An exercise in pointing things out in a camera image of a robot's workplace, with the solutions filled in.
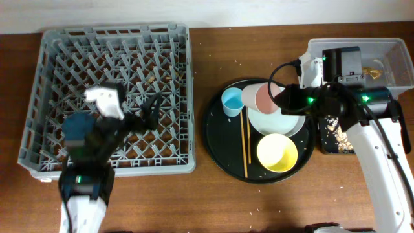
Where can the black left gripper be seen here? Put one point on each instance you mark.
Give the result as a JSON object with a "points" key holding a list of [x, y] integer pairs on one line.
{"points": [[130, 123]]}

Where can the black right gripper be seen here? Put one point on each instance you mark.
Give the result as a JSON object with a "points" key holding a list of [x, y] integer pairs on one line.
{"points": [[291, 91]]}

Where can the grey round plate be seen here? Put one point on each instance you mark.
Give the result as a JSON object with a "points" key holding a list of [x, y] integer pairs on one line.
{"points": [[276, 122]]}

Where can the pink plastic cup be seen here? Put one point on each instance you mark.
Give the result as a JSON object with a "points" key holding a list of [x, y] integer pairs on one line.
{"points": [[256, 97]]}

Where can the yellow bowl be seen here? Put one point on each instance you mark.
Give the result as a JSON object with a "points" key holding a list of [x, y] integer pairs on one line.
{"points": [[277, 153]]}

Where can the wooden chopstick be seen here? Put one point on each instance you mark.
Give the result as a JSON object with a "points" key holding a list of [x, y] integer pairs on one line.
{"points": [[248, 137], [245, 169]]}

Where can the light blue plastic cup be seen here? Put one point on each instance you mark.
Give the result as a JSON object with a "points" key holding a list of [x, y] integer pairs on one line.
{"points": [[232, 102]]}

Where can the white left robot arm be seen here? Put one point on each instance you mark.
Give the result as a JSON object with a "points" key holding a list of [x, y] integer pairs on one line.
{"points": [[87, 179]]}

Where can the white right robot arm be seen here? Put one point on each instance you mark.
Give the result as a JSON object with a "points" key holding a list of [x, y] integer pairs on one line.
{"points": [[374, 124]]}

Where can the grey plastic dishwasher rack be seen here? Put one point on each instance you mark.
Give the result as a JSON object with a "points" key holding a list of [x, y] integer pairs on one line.
{"points": [[147, 60]]}

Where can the black rectangular waste tray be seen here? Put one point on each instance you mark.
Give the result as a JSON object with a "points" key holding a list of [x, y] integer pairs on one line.
{"points": [[333, 140]]}

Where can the clear plastic waste bin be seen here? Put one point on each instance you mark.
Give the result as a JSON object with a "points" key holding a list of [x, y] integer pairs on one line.
{"points": [[390, 56]]}

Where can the round black serving tray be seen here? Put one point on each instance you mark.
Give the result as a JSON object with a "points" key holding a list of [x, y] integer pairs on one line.
{"points": [[222, 138]]}

